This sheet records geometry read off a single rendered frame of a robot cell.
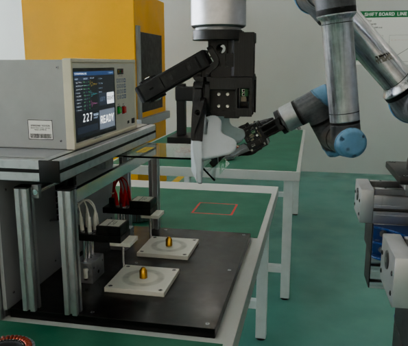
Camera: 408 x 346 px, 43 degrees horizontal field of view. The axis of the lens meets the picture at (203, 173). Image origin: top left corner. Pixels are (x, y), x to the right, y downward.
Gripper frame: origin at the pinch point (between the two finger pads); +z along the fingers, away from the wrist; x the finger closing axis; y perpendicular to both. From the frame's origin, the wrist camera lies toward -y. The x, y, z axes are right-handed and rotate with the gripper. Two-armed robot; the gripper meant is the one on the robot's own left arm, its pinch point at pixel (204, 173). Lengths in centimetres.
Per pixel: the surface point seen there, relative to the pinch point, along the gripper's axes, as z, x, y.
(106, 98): -7, 58, -36
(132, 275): 37, 46, -27
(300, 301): 115, 206, 18
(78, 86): -10, 41, -36
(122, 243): 27, 43, -28
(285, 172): 41, 202, 8
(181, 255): 37, 62, -17
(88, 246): 30, 45, -38
